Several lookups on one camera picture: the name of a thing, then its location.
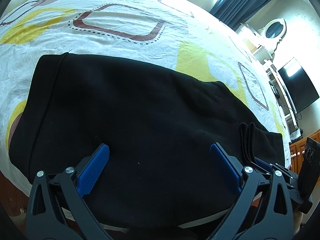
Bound wooden cabinet with knobs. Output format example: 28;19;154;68
289;129;319;174

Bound white oval vanity mirror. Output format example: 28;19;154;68
261;18;287;54

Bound black pants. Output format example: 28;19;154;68
9;53;285;228

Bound white tv shelf unit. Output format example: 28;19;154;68
253;46;301;143

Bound black flat television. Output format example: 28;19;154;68
278;57;319;113

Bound patterned white bed sheet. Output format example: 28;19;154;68
0;0;292;230

